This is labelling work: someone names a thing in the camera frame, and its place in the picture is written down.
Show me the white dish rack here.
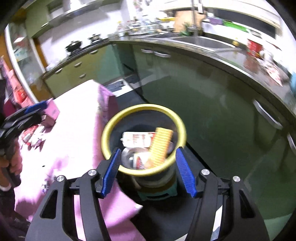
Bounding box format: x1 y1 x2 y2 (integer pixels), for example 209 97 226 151
125 20 162 35

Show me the purple cardboard box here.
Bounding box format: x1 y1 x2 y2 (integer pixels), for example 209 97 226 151
43 97 61 127

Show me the clear plastic cup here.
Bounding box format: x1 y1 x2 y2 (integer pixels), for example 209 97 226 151
121 147 139 168

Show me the steel kitchen sink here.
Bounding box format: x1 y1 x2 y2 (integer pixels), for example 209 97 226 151
171 35 236 50

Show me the green base cabinet with drawers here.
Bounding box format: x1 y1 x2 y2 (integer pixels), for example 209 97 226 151
44 44 123 98

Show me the tall chrome faucet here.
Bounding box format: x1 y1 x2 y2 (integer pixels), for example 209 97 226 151
191 0 204 37

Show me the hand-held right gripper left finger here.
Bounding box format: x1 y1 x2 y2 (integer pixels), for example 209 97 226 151
25 148 122 241

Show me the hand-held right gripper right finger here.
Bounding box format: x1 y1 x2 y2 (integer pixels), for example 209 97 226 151
175 147 270 241

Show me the black gas stove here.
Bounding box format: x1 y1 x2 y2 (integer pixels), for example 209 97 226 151
67 40 109 56

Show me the wooden cutting board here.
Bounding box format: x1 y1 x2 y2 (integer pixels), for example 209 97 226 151
173 10 206 34

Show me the yellow rimmed trash bin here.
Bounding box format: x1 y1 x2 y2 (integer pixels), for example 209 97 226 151
101 104 187 189

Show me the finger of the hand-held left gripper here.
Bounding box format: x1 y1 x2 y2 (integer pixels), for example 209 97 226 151
2 113 45 138
5 101 48 123

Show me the sliding glass door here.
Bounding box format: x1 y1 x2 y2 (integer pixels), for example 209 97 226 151
5 23 47 105

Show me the red packet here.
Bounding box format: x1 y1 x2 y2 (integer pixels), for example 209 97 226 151
246 39 264 57

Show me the red soda can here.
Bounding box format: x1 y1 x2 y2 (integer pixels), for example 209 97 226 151
22 128 48 147

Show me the steel range hood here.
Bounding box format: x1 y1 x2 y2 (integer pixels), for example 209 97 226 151
45 5 102 28

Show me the black wok with lid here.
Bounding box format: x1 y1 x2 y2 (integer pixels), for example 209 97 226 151
65 40 83 52

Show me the dark kitchen countertop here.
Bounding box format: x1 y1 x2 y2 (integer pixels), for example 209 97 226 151
43 35 296 109

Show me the yellow ribbed wafer packet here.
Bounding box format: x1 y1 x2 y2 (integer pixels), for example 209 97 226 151
144 127 174 168

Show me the teal plastic stool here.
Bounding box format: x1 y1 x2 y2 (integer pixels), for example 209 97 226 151
137 181 178 202

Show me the small white red carton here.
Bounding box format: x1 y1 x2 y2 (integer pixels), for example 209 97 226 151
121 132 158 147

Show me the printed snack packet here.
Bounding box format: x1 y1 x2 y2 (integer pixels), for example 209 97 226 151
265 61 289 86

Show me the green wall cabinet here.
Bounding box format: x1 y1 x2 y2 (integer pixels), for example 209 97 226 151
24 0 70 37

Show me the pink floral tablecloth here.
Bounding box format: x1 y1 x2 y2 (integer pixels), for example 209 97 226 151
14 80 144 241

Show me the person's left hand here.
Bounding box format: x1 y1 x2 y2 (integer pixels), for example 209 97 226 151
0 142 23 186

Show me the green plastic tray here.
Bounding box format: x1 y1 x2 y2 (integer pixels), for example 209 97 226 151
223 20 250 30

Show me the long green base cabinet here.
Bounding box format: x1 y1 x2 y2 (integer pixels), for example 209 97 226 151
111 43 296 220

